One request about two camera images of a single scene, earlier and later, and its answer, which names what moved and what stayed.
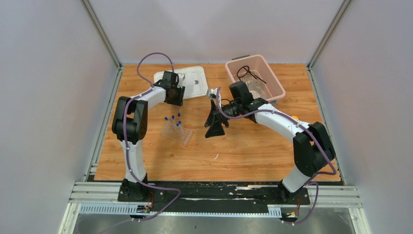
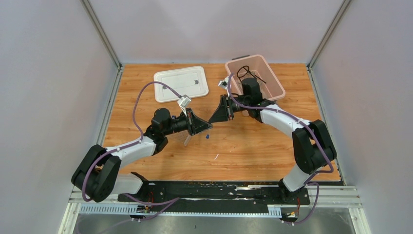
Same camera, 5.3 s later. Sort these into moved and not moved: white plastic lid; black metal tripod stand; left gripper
Moved: left gripper
Not moved: white plastic lid; black metal tripod stand
